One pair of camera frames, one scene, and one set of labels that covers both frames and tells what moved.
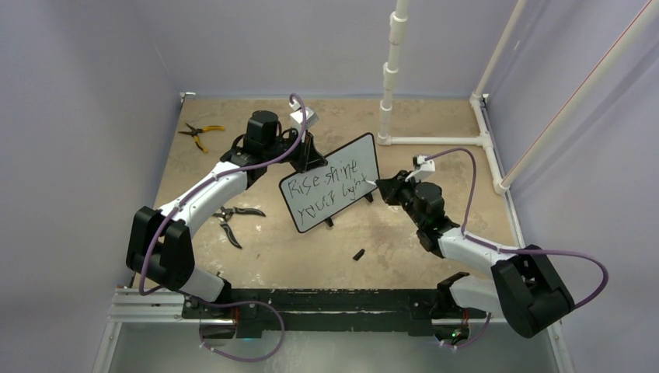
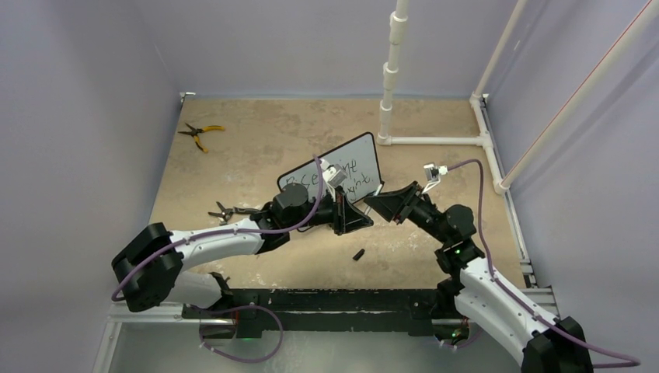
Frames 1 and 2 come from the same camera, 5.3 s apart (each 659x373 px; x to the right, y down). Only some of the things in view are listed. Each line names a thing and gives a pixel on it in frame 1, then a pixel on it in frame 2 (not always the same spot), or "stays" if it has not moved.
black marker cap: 359,255 stays
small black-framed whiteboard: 350,176 stays
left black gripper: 308,158 to 345,217
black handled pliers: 225,214 stays
